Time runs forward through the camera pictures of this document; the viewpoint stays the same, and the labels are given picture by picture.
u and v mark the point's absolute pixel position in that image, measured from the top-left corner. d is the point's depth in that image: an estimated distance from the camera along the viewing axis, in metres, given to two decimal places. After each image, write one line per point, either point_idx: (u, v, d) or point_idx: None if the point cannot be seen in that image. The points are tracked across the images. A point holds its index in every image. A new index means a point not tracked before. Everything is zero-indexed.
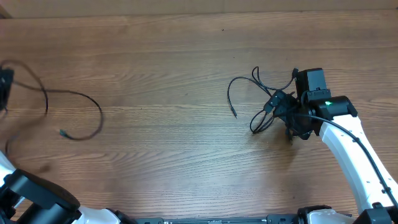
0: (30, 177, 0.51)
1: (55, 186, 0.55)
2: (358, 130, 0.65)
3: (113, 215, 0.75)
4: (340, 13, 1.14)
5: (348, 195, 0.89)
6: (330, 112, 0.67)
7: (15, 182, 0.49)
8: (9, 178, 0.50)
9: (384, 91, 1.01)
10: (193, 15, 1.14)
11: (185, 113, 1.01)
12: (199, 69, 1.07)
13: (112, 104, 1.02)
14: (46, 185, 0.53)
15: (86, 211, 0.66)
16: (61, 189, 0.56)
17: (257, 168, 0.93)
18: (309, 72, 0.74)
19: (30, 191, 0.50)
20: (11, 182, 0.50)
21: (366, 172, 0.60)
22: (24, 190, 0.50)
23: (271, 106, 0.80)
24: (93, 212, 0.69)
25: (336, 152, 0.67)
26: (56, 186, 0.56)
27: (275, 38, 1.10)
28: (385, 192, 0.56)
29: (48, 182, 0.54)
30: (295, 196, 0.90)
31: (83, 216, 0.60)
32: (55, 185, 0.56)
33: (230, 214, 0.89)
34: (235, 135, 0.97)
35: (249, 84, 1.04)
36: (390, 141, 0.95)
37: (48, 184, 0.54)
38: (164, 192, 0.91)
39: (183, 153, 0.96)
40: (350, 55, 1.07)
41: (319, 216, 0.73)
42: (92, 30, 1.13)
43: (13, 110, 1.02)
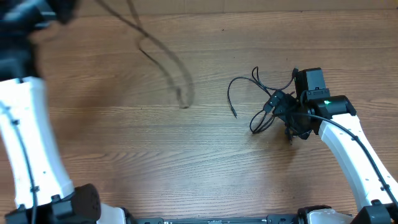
0: (74, 201, 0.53)
1: (86, 193, 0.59)
2: (357, 128, 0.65)
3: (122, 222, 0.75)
4: (340, 13, 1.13)
5: (348, 195, 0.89)
6: (329, 112, 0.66)
7: (61, 210, 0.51)
8: (56, 203, 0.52)
9: (383, 91, 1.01)
10: (193, 14, 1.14)
11: (185, 113, 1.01)
12: (199, 69, 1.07)
13: (112, 104, 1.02)
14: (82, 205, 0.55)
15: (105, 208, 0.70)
16: (91, 192, 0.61)
17: (257, 167, 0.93)
18: (308, 72, 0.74)
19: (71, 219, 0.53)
20: (58, 208, 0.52)
21: (365, 169, 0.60)
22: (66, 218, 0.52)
23: (270, 106, 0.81)
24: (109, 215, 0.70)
25: (335, 151, 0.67)
26: (88, 193, 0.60)
27: (275, 38, 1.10)
28: (384, 189, 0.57)
29: (83, 196, 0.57)
30: (295, 196, 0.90)
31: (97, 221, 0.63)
32: (86, 190, 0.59)
33: (230, 214, 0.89)
34: (235, 135, 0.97)
35: (249, 84, 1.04)
36: (390, 141, 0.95)
37: (83, 203, 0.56)
38: (164, 192, 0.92)
39: (183, 153, 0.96)
40: (350, 55, 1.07)
41: (319, 216, 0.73)
42: (92, 30, 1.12)
43: None
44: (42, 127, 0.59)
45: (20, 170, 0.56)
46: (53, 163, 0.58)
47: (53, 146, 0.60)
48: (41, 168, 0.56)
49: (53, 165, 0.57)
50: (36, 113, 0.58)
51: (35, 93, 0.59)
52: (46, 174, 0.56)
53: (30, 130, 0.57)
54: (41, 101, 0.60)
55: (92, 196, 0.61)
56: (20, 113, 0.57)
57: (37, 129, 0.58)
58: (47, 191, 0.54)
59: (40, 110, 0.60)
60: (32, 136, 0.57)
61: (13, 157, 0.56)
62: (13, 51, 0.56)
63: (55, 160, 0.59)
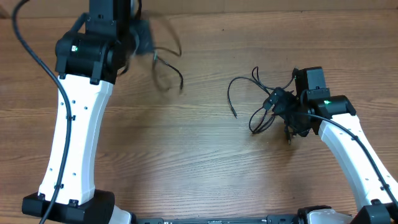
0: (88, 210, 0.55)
1: (102, 203, 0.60)
2: (357, 128, 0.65)
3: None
4: (340, 13, 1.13)
5: (348, 195, 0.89)
6: (329, 112, 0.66)
7: (74, 216, 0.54)
8: (74, 208, 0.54)
9: (384, 91, 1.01)
10: (193, 14, 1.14)
11: (185, 112, 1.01)
12: (199, 69, 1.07)
13: (112, 104, 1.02)
14: (95, 214, 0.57)
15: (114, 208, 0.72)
16: (107, 203, 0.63)
17: (257, 168, 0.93)
18: (308, 71, 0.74)
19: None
20: (72, 212, 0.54)
21: (365, 168, 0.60)
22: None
23: (270, 104, 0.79)
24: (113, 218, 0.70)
25: (335, 151, 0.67)
26: (104, 203, 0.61)
27: (275, 38, 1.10)
28: (384, 189, 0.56)
29: (99, 206, 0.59)
30: (295, 196, 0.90)
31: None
32: (103, 200, 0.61)
33: (230, 214, 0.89)
34: (235, 135, 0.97)
35: (249, 84, 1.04)
36: (390, 141, 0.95)
37: (96, 213, 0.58)
38: (164, 192, 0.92)
39: (183, 153, 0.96)
40: (350, 55, 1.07)
41: (319, 216, 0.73)
42: None
43: (12, 110, 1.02)
44: (90, 132, 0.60)
45: (57, 162, 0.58)
46: (86, 170, 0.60)
47: (92, 153, 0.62)
48: (73, 168, 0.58)
49: (84, 171, 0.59)
50: (91, 117, 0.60)
51: (99, 97, 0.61)
52: (76, 177, 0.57)
53: (80, 131, 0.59)
54: (99, 107, 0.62)
55: (107, 206, 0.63)
56: (78, 111, 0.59)
57: (86, 133, 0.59)
58: (69, 192, 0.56)
59: (95, 115, 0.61)
60: (79, 138, 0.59)
61: (56, 147, 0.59)
62: (106, 46, 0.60)
63: (89, 164, 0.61)
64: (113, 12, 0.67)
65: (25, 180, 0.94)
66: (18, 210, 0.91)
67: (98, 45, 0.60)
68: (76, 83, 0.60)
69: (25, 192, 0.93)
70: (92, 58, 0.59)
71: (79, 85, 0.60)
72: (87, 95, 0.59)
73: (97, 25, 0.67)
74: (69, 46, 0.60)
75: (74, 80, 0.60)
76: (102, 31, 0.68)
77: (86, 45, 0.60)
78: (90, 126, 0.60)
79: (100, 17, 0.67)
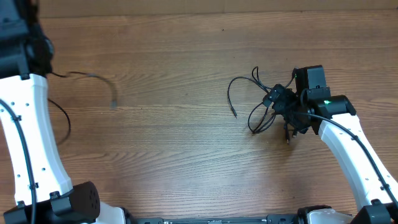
0: (73, 198, 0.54)
1: (84, 191, 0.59)
2: (356, 128, 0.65)
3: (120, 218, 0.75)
4: (340, 13, 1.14)
5: (348, 195, 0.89)
6: (329, 111, 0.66)
7: (60, 207, 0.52)
8: (56, 201, 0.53)
9: (384, 91, 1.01)
10: (193, 14, 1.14)
11: (185, 112, 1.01)
12: (199, 69, 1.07)
13: (112, 104, 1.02)
14: (80, 201, 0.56)
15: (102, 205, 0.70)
16: (89, 190, 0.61)
17: (257, 167, 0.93)
18: (309, 70, 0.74)
19: (68, 216, 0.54)
20: (56, 205, 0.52)
21: (365, 168, 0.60)
22: (64, 214, 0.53)
23: (270, 101, 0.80)
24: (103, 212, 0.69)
25: (335, 151, 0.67)
26: (86, 191, 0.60)
27: (275, 38, 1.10)
28: (384, 189, 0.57)
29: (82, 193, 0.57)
30: (295, 196, 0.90)
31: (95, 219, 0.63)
32: (84, 188, 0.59)
33: (229, 214, 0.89)
34: (234, 135, 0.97)
35: (249, 84, 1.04)
36: (390, 141, 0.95)
37: (81, 200, 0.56)
38: (164, 192, 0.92)
39: (183, 153, 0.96)
40: (350, 55, 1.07)
41: (319, 215, 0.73)
42: (92, 30, 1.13)
43: None
44: (41, 126, 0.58)
45: (21, 167, 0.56)
46: (53, 160, 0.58)
47: (53, 144, 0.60)
48: (40, 165, 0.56)
49: (51, 162, 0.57)
50: (37, 111, 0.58)
51: (37, 89, 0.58)
52: (45, 171, 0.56)
53: (30, 128, 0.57)
54: (43, 100, 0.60)
55: (91, 193, 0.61)
56: (22, 109, 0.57)
57: (37, 125, 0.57)
58: (47, 188, 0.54)
59: (42, 108, 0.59)
60: (32, 135, 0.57)
61: (15, 154, 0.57)
62: (23, 43, 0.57)
63: (55, 157, 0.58)
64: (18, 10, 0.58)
65: None
66: None
67: (14, 42, 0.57)
68: (11, 86, 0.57)
69: None
70: (12, 57, 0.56)
71: (13, 87, 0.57)
72: (24, 91, 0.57)
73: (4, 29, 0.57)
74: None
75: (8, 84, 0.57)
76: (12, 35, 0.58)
77: (2, 47, 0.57)
78: (40, 119, 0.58)
79: (5, 20, 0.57)
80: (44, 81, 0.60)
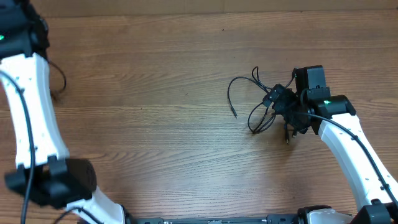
0: (69, 164, 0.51)
1: (81, 165, 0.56)
2: (357, 128, 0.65)
3: (120, 214, 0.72)
4: (340, 13, 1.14)
5: (348, 195, 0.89)
6: (329, 111, 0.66)
7: (56, 169, 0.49)
8: (53, 163, 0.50)
9: (384, 91, 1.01)
10: (193, 15, 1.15)
11: (185, 112, 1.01)
12: (199, 69, 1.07)
13: (112, 104, 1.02)
14: (78, 170, 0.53)
15: (98, 190, 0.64)
16: (86, 166, 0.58)
17: (257, 167, 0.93)
18: (309, 70, 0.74)
19: (66, 180, 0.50)
20: (53, 167, 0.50)
21: (365, 168, 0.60)
22: (61, 178, 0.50)
23: (270, 101, 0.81)
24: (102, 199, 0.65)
25: (336, 151, 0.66)
26: (83, 165, 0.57)
27: (275, 38, 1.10)
28: (384, 189, 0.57)
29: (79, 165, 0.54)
30: (295, 196, 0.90)
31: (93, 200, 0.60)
32: (81, 162, 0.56)
33: (230, 214, 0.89)
34: (235, 135, 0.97)
35: (249, 84, 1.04)
36: (390, 141, 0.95)
37: (78, 170, 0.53)
38: (164, 192, 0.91)
39: (183, 153, 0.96)
40: (350, 55, 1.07)
41: (319, 215, 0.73)
42: (92, 30, 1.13)
43: None
44: (43, 99, 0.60)
45: (23, 132, 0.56)
46: (53, 130, 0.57)
47: (55, 121, 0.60)
48: (40, 130, 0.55)
49: (51, 130, 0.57)
50: (38, 86, 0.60)
51: (39, 68, 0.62)
52: (45, 136, 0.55)
53: (32, 99, 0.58)
54: (44, 80, 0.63)
55: (87, 169, 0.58)
56: (24, 83, 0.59)
57: (38, 98, 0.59)
58: (45, 150, 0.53)
59: (43, 86, 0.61)
60: (33, 104, 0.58)
61: (17, 123, 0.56)
62: (28, 30, 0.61)
63: (54, 127, 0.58)
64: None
65: None
66: (18, 209, 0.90)
67: (18, 28, 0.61)
68: (16, 64, 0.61)
69: None
70: (18, 42, 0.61)
71: (18, 65, 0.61)
72: (28, 68, 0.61)
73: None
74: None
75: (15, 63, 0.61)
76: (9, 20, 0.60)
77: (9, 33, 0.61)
78: (40, 94, 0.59)
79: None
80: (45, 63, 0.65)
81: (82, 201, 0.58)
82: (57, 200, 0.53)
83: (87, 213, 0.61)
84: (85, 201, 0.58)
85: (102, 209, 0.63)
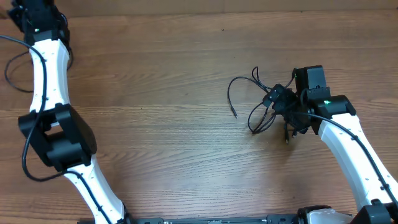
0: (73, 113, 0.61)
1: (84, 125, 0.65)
2: (356, 128, 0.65)
3: (120, 207, 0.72)
4: (340, 13, 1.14)
5: (348, 195, 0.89)
6: (329, 112, 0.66)
7: (61, 113, 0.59)
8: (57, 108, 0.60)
9: (384, 91, 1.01)
10: (193, 15, 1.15)
11: (185, 112, 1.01)
12: (199, 69, 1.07)
13: (112, 104, 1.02)
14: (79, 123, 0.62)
15: (101, 172, 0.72)
16: (88, 129, 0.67)
17: (257, 167, 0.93)
18: (309, 70, 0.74)
19: (67, 126, 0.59)
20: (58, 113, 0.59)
21: (365, 168, 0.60)
22: (64, 122, 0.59)
23: (270, 100, 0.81)
24: (104, 182, 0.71)
25: (335, 151, 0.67)
26: (86, 127, 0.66)
27: (275, 38, 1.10)
28: (384, 189, 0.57)
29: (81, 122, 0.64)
30: (295, 196, 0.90)
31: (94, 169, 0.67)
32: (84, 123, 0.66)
33: (230, 214, 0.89)
34: (235, 135, 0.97)
35: (249, 84, 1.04)
36: (390, 141, 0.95)
37: (80, 124, 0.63)
38: (164, 192, 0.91)
39: (183, 153, 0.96)
40: (350, 55, 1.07)
41: (319, 216, 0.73)
42: (92, 30, 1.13)
43: (13, 110, 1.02)
44: (60, 70, 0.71)
45: (39, 88, 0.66)
46: (63, 93, 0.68)
47: (66, 88, 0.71)
48: (53, 87, 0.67)
49: (62, 90, 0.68)
50: (58, 60, 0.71)
51: (61, 50, 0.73)
52: (56, 91, 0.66)
53: (51, 67, 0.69)
54: (63, 60, 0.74)
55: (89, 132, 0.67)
56: (48, 56, 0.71)
57: (56, 70, 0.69)
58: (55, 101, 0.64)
59: (61, 62, 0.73)
60: (51, 71, 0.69)
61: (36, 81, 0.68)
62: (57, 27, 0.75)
63: (64, 90, 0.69)
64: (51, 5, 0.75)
65: (25, 180, 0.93)
66: (18, 209, 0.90)
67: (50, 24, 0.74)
68: (45, 44, 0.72)
69: (25, 192, 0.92)
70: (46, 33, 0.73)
71: (45, 45, 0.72)
72: (51, 46, 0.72)
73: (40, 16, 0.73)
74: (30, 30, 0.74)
75: (44, 44, 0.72)
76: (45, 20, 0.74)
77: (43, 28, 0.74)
78: (58, 68, 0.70)
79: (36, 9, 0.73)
80: (66, 53, 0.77)
81: (82, 165, 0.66)
82: (59, 151, 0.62)
83: (86, 184, 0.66)
84: (84, 166, 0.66)
85: (102, 186, 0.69)
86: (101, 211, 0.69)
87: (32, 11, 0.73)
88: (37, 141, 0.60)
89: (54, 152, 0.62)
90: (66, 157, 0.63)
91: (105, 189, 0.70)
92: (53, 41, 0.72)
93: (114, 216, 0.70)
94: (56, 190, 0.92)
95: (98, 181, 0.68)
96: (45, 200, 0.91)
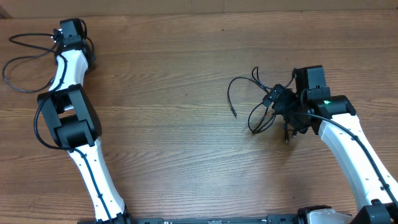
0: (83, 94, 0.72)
1: (94, 111, 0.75)
2: (357, 128, 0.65)
3: (120, 205, 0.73)
4: (339, 13, 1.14)
5: (348, 195, 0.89)
6: (329, 112, 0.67)
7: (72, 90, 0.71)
8: (68, 88, 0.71)
9: (383, 91, 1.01)
10: (193, 15, 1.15)
11: (185, 113, 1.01)
12: (199, 69, 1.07)
13: (112, 104, 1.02)
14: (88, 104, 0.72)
15: (104, 162, 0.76)
16: (97, 117, 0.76)
17: (257, 167, 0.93)
18: (309, 70, 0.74)
19: (76, 100, 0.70)
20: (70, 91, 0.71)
21: (365, 168, 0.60)
22: (74, 98, 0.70)
23: (270, 101, 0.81)
24: (107, 170, 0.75)
25: (335, 150, 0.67)
26: (95, 113, 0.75)
27: (275, 38, 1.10)
28: (384, 189, 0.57)
29: (91, 106, 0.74)
30: (295, 196, 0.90)
31: (97, 153, 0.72)
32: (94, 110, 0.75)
33: (230, 214, 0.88)
34: (235, 135, 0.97)
35: (249, 84, 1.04)
36: (390, 141, 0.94)
37: (89, 106, 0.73)
38: (164, 192, 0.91)
39: (183, 153, 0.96)
40: (350, 55, 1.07)
41: (319, 216, 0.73)
42: (92, 30, 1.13)
43: (12, 110, 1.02)
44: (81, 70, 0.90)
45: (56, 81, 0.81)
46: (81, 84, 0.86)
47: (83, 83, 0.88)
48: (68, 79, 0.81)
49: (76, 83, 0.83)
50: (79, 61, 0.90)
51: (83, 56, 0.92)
52: (70, 79, 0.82)
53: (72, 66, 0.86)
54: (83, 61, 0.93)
55: (98, 120, 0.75)
56: (71, 58, 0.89)
57: (76, 68, 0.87)
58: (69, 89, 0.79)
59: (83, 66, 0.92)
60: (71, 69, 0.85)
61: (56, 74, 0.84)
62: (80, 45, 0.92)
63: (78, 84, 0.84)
64: (81, 31, 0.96)
65: (24, 180, 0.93)
66: (18, 210, 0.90)
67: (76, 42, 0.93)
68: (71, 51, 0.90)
69: (25, 192, 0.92)
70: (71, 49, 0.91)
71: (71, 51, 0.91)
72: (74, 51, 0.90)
73: (71, 40, 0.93)
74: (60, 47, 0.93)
75: (68, 51, 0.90)
76: (73, 42, 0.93)
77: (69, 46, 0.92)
78: (78, 68, 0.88)
79: (70, 36, 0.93)
80: (86, 62, 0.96)
81: (86, 146, 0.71)
82: (68, 128, 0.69)
83: (88, 166, 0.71)
84: (89, 146, 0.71)
85: (104, 173, 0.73)
86: (100, 198, 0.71)
87: (67, 38, 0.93)
88: (50, 116, 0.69)
89: (63, 127, 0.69)
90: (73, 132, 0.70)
91: (106, 177, 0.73)
92: (76, 51, 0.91)
93: (114, 208, 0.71)
94: (56, 190, 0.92)
95: (101, 165, 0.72)
96: (45, 200, 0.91)
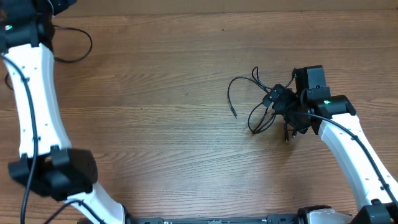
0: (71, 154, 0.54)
1: (85, 155, 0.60)
2: (356, 128, 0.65)
3: (120, 208, 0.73)
4: (340, 13, 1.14)
5: (348, 195, 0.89)
6: (329, 112, 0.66)
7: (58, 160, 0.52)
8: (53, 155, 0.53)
9: (383, 91, 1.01)
10: (193, 14, 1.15)
11: (185, 112, 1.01)
12: (199, 70, 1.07)
13: (112, 104, 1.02)
14: (80, 161, 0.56)
15: (99, 184, 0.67)
16: (88, 156, 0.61)
17: (257, 168, 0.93)
18: (309, 70, 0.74)
19: (64, 170, 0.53)
20: (56, 158, 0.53)
21: (365, 168, 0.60)
22: (61, 168, 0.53)
23: (270, 101, 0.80)
24: (104, 194, 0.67)
25: (335, 151, 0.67)
26: (86, 156, 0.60)
27: (275, 38, 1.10)
28: (383, 189, 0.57)
29: (81, 155, 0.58)
30: (295, 196, 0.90)
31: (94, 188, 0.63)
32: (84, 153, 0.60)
33: (230, 214, 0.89)
34: (235, 135, 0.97)
35: (249, 84, 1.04)
36: (390, 141, 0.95)
37: (80, 160, 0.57)
38: (164, 192, 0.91)
39: (183, 153, 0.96)
40: (350, 55, 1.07)
41: (319, 216, 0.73)
42: (92, 30, 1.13)
43: (13, 110, 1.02)
44: (46, 88, 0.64)
45: (27, 122, 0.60)
46: (56, 122, 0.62)
47: (58, 114, 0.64)
48: (43, 120, 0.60)
49: (55, 122, 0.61)
50: (43, 74, 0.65)
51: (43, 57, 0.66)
52: (47, 127, 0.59)
53: (37, 86, 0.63)
54: (47, 65, 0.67)
55: (89, 159, 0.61)
56: (29, 71, 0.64)
57: (43, 90, 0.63)
58: (48, 140, 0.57)
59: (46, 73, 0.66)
60: (38, 94, 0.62)
61: (20, 106, 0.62)
62: (36, 22, 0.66)
63: (56, 120, 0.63)
64: None
65: None
66: (18, 209, 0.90)
67: (27, 16, 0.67)
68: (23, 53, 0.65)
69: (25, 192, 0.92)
70: (25, 32, 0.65)
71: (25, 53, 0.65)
72: (33, 57, 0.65)
73: (18, 9, 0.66)
74: (2, 28, 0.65)
75: (20, 50, 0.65)
76: (23, 14, 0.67)
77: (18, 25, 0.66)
78: (45, 85, 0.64)
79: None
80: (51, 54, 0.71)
81: (83, 193, 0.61)
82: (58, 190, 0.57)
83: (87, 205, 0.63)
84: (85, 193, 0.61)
85: (103, 203, 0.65)
86: None
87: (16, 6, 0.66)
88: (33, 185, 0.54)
89: (53, 191, 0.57)
90: (66, 190, 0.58)
91: (106, 203, 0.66)
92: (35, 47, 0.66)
93: None
94: None
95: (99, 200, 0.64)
96: (46, 200, 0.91)
